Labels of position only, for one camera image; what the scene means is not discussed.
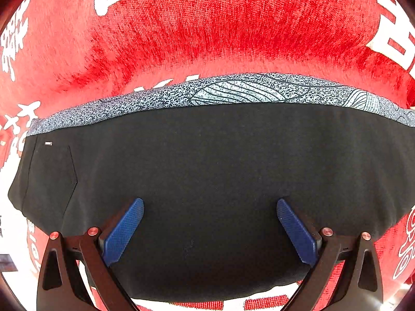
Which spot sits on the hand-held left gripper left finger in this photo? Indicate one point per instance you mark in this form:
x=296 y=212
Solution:
x=124 y=230

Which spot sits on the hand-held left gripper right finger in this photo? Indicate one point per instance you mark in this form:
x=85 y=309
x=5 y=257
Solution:
x=293 y=230

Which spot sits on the black pants with patterned waistband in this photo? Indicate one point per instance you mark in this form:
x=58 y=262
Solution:
x=207 y=168

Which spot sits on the red printed blanket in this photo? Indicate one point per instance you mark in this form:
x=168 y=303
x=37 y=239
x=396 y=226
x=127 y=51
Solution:
x=207 y=22

